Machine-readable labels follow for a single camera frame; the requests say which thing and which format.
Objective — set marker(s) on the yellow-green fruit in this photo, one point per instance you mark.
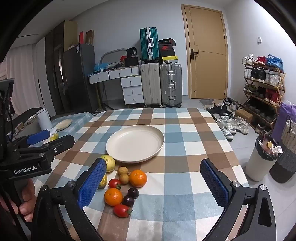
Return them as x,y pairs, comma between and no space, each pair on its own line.
53,138

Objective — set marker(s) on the orange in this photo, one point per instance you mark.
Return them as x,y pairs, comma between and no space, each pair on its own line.
138,178
113,197

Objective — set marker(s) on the person's left hand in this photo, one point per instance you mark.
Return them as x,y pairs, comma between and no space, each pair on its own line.
26,197

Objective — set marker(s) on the smooth yellow-green guava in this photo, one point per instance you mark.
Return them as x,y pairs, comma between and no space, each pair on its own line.
109,163

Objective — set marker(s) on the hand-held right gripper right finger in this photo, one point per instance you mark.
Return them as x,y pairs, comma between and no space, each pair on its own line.
214,183

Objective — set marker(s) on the tan wooden door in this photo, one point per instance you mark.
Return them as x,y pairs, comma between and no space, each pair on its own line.
205,58

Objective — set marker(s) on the brown longan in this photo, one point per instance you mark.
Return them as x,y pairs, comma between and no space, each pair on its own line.
122,170
124,179

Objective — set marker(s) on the white kettle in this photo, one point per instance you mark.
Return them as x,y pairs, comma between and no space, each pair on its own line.
44,120

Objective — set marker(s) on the white curtain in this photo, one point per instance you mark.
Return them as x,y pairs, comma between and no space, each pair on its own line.
23,69

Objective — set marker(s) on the small cream plate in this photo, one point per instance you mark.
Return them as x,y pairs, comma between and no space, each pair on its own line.
63,124

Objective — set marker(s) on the red shoe box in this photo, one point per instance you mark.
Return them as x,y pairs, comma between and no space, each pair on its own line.
166,47

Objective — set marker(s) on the teal suitcase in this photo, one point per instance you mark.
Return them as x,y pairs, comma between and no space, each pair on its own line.
149,44

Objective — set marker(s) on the dark brown wardrobe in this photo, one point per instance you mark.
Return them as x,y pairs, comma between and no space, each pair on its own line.
56,51

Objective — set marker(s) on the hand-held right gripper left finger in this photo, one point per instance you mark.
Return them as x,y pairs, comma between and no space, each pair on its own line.
92,183

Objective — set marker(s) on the brown blue checked tablecloth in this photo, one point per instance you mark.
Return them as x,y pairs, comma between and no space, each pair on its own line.
180,139

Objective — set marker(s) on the woven white grey basket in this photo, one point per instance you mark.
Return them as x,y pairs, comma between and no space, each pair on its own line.
285,166

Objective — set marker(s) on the black storage box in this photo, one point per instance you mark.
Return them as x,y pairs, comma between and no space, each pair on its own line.
131,62

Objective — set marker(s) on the cream round plate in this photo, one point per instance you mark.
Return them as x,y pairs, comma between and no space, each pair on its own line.
135,143

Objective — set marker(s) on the dark purple passion fruit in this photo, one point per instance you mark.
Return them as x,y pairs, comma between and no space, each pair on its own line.
128,200
133,192

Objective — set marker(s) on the red tomato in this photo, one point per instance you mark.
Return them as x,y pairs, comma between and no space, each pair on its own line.
114,183
121,210

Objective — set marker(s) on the purple bag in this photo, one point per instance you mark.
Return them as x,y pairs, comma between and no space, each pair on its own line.
285,112

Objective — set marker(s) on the beige suitcase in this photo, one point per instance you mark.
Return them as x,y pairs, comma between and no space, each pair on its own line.
150,84

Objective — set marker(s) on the bumpy green guava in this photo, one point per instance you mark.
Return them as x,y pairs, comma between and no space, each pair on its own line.
103,182

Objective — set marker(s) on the grey doormat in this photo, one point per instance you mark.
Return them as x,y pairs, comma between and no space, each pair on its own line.
207,101

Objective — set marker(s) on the cardboard box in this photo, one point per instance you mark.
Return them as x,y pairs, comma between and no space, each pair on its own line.
243,115

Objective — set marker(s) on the white desk with drawers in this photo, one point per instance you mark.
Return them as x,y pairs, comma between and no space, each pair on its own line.
130,85

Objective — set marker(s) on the wooden shoe rack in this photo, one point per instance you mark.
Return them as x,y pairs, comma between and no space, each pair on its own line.
281,80

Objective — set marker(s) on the grey arched frame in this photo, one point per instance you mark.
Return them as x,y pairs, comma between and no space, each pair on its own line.
108,52

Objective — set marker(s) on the blue plastic bag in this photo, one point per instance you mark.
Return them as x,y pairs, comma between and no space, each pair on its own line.
100,66

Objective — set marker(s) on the pile of sneakers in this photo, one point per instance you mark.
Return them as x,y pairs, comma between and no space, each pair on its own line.
227,120

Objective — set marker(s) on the black packet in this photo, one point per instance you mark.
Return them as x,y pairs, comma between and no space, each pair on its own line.
132,52

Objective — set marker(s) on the white trash bin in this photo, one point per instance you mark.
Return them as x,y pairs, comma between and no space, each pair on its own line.
259,164

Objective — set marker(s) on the dark refrigerator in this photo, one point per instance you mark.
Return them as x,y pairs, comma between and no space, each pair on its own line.
78,78

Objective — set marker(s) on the silver suitcase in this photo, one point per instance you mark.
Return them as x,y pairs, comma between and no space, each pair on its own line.
170,84

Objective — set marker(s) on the yellow black shoe box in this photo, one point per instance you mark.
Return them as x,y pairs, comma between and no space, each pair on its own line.
170,60

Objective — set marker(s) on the brown paper bag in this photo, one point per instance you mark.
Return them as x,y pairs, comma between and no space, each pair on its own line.
89,36

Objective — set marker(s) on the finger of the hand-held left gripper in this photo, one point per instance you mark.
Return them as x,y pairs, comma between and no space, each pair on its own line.
57,144
38,137

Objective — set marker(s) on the black tripod stand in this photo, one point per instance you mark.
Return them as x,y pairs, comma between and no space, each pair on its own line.
106,106

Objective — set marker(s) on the shoe rack with shoes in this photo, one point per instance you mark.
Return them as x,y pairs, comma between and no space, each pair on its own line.
261,74

